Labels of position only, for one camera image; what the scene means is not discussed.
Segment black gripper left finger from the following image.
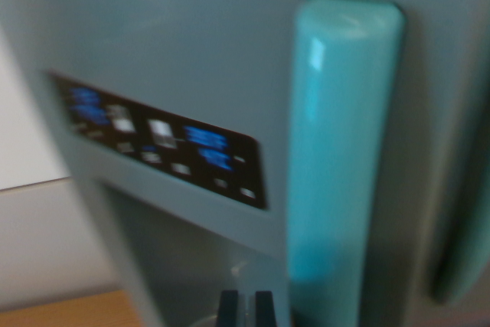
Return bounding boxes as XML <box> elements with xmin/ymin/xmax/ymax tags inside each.
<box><xmin>216</xmin><ymin>289</ymin><xmax>242</xmax><ymax>327</ymax></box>

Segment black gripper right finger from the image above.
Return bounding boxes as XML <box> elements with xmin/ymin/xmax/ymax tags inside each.
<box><xmin>254</xmin><ymin>290</ymin><xmax>278</xmax><ymax>327</ymax></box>

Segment grey fridge door with display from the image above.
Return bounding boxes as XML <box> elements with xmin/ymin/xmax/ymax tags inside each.
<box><xmin>0</xmin><ymin>0</ymin><xmax>456</xmax><ymax>327</ymax></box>

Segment plain grey fridge door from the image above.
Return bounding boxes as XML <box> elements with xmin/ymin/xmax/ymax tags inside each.
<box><xmin>439</xmin><ymin>0</ymin><xmax>490</xmax><ymax>327</ymax></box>

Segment black control panel blue digits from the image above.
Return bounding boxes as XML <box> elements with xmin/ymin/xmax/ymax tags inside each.
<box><xmin>46</xmin><ymin>69</ymin><xmax>270</xmax><ymax>212</ymax></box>

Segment turquoise fridge door handle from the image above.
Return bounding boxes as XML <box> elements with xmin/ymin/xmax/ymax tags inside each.
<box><xmin>285</xmin><ymin>0</ymin><xmax>408</xmax><ymax>327</ymax></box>
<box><xmin>431</xmin><ymin>112</ymin><xmax>490</xmax><ymax>306</ymax></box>

